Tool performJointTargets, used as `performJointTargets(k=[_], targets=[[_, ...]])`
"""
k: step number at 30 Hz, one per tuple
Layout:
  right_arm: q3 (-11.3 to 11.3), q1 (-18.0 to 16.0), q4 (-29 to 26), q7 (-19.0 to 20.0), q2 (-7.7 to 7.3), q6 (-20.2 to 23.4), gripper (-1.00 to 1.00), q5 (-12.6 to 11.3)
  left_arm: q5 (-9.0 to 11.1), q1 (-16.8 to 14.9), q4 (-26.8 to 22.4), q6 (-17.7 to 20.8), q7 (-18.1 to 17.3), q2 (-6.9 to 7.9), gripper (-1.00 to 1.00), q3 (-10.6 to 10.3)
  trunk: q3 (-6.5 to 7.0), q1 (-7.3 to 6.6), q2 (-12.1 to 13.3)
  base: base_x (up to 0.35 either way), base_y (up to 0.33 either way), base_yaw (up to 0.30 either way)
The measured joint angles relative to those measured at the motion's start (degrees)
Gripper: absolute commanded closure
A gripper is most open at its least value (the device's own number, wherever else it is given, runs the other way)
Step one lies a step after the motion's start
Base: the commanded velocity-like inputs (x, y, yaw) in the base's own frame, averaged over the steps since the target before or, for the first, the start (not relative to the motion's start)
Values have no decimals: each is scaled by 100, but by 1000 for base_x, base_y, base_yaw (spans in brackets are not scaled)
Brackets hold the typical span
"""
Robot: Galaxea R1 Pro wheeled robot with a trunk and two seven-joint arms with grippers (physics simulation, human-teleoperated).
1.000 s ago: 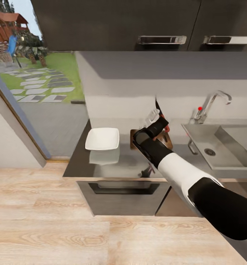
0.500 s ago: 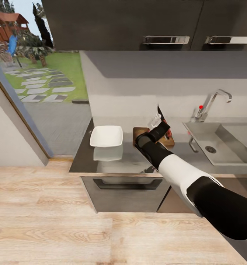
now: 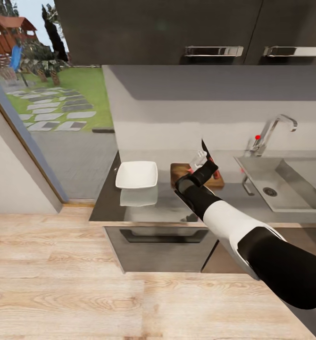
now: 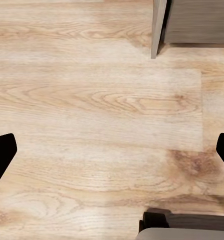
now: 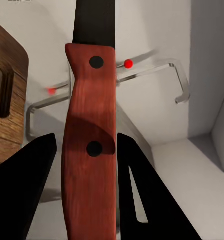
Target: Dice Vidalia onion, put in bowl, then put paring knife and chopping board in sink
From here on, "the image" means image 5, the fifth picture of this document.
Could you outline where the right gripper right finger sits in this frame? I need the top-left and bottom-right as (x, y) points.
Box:
(117, 133), (201, 240)

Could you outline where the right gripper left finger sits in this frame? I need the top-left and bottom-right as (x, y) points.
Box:
(0, 133), (57, 240)

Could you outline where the parer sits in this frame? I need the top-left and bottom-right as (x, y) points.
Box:
(61, 0), (117, 240)

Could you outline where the cutting board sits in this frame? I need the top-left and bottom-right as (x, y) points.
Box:
(0, 26), (29, 165)

